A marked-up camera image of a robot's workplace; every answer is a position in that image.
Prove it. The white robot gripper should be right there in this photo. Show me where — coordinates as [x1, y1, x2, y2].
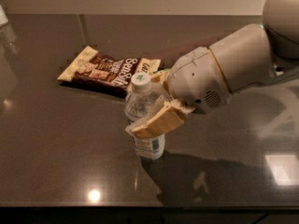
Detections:
[125, 47, 231, 139]

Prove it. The clear blue-label plastic bottle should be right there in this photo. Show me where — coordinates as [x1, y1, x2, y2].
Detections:
[125, 72, 165, 161]

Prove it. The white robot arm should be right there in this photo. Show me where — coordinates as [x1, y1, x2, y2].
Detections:
[126, 0, 299, 139]

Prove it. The green jalapeno chip bag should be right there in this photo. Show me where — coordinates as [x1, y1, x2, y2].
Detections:
[158, 68, 171, 73]

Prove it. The brown sea salt snack bag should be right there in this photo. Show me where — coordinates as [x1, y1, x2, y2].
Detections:
[57, 46, 161, 98]

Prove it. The white object at left edge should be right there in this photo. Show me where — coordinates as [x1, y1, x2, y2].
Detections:
[0, 4, 9, 26]

